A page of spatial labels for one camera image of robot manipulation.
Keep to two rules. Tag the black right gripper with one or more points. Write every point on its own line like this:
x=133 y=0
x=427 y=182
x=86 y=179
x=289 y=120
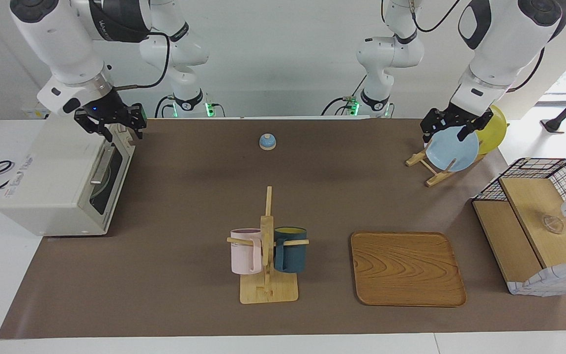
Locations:
x=103 y=110

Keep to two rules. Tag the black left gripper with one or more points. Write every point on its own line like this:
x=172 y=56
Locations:
x=452 y=118

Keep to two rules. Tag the toaster oven glass door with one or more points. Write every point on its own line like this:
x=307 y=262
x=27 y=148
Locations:
x=116 y=169

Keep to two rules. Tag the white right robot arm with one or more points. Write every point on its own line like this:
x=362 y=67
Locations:
x=62 y=44

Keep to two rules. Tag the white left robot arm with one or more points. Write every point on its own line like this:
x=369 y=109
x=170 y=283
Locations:
x=499 y=44

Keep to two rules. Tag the beige toaster oven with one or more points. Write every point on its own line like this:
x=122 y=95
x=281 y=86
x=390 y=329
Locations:
x=47 y=187

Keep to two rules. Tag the light blue plate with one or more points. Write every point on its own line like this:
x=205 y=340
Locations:
x=447 y=152

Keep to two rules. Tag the wooden plate rack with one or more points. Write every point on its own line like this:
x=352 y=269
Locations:
x=433 y=178

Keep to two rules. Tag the yellow plate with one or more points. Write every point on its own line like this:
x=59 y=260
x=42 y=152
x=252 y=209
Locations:
x=493 y=135

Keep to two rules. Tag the brown table mat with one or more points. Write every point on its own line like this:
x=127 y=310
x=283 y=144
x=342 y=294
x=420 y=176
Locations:
x=189 y=206

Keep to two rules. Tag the wooden serving tray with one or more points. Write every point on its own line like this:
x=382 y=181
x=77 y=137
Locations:
x=406 y=268

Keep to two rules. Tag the small clear glass object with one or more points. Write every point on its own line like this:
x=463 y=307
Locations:
x=553 y=224

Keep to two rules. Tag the pink mug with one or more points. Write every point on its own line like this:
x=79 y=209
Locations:
x=243 y=255

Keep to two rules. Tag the dark teal mug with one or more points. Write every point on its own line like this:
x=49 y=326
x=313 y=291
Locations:
x=293 y=255

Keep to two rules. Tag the wooden mug rack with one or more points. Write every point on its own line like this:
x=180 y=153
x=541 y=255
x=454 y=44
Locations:
x=267 y=290

